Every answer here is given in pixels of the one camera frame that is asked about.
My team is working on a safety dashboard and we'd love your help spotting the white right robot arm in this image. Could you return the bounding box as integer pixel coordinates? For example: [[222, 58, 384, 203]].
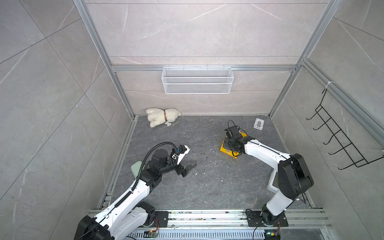
[[221, 136, 314, 226]]

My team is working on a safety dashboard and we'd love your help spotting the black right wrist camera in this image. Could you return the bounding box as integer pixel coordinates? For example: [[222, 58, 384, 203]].
[[225, 125, 243, 139]]

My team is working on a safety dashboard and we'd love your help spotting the white plush teddy bear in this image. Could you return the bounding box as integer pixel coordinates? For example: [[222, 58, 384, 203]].
[[146, 108, 182, 128]]

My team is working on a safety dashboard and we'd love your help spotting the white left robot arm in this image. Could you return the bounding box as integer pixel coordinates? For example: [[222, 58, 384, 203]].
[[74, 142, 196, 240]]

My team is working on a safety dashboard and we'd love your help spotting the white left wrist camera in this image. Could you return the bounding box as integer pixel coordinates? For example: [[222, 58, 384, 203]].
[[171, 145, 190, 165]]

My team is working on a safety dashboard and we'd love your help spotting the white grey device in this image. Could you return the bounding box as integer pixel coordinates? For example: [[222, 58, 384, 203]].
[[267, 170, 279, 194]]

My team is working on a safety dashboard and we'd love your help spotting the white wire mesh basket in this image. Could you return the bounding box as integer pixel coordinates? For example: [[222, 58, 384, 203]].
[[162, 67, 234, 95]]

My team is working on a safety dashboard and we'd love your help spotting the black wire hook rack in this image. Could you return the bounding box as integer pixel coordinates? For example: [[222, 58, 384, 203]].
[[306, 89, 384, 171]]

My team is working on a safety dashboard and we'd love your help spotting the white folding phone stand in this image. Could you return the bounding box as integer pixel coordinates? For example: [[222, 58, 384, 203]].
[[253, 118, 265, 131]]

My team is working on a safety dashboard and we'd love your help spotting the yellow plastic bin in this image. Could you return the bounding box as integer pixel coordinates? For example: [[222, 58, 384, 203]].
[[220, 130, 248, 159]]

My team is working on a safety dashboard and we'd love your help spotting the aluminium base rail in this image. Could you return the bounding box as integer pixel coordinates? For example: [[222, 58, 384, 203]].
[[155, 209, 333, 230]]

